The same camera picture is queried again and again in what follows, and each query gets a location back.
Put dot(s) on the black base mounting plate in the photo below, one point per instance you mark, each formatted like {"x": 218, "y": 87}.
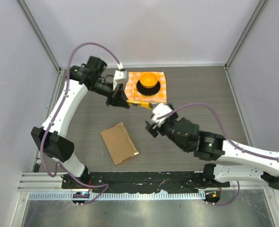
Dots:
{"x": 153, "y": 182}

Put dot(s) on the black round plate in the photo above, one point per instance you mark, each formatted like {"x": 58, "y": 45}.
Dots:
{"x": 148, "y": 91}

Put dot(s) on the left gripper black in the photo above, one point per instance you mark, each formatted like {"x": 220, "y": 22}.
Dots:
{"x": 118, "y": 98}

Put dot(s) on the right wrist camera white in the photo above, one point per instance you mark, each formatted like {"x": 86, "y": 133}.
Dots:
{"x": 161, "y": 110}

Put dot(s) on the yellow utility knife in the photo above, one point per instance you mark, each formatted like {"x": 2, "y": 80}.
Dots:
{"x": 143, "y": 104}

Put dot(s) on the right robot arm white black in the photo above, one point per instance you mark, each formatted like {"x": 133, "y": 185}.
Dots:
{"x": 228, "y": 160}

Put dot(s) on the orange bowl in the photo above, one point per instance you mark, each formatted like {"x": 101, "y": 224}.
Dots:
{"x": 148, "y": 79}

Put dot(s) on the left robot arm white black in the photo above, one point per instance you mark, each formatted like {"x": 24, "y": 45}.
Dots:
{"x": 50, "y": 138}

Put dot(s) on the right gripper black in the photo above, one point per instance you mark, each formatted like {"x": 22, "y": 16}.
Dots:
{"x": 152, "y": 128}

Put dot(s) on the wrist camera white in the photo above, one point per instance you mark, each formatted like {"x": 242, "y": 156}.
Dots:
{"x": 161, "y": 110}
{"x": 120, "y": 77}

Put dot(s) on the brown cardboard express box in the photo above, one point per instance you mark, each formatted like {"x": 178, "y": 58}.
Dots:
{"x": 119, "y": 144}

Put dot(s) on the orange checkered cloth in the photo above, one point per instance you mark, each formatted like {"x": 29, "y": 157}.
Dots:
{"x": 133, "y": 94}

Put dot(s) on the aluminium frame rail front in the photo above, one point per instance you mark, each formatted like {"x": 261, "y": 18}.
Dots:
{"x": 43, "y": 182}

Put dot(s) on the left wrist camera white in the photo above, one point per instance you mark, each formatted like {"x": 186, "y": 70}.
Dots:
{"x": 120, "y": 77}

